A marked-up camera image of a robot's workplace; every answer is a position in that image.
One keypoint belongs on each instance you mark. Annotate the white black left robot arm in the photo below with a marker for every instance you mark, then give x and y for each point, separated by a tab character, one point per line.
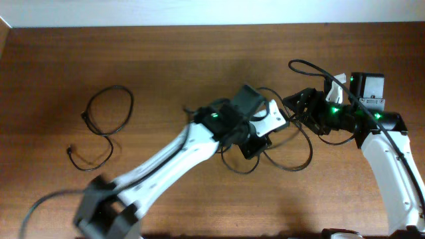
115	209

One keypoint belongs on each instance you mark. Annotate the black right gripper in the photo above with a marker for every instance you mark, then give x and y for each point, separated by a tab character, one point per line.
318	98

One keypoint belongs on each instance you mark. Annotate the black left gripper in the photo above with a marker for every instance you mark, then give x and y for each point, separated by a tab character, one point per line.
263	143

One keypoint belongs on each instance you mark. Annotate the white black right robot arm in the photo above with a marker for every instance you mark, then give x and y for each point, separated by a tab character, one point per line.
381	136

